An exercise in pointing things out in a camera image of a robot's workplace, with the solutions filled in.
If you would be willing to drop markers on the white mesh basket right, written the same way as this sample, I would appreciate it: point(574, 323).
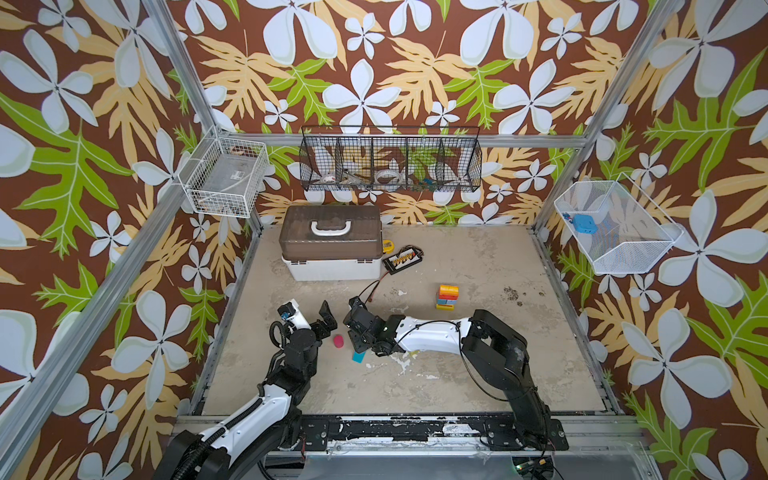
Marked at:
point(634, 232)

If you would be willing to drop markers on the brown lid white toolbox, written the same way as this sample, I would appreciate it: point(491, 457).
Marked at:
point(332, 242)

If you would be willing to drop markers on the black wire wall basket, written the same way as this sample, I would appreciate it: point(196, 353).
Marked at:
point(390, 158)

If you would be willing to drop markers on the black charging board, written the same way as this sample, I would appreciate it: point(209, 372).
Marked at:
point(405, 258)

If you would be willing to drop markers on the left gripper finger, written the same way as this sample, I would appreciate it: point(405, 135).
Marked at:
point(326, 324)
point(294, 312)

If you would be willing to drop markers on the blue object in basket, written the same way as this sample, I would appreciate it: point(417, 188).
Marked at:
point(584, 224)

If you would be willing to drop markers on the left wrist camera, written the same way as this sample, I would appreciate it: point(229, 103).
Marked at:
point(294, 313)

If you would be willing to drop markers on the orange cylinder block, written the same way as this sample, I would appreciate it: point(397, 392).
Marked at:
point(448, 292)

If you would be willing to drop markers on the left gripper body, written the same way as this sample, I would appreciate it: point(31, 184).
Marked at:
point(313, 365)

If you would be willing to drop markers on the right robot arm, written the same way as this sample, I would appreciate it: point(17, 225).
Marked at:
point(490, 350)

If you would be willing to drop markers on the white wire basket left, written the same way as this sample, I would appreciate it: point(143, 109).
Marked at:
point(222, 176)

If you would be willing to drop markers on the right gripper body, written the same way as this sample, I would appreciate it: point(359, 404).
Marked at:
point(360, 324)

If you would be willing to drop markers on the teal triangular block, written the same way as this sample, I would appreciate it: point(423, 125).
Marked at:
point(357, 357)

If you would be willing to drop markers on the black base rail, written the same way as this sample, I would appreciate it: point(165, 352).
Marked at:
point(496, 431)

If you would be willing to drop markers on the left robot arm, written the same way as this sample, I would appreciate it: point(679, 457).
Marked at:
point(233, 446)

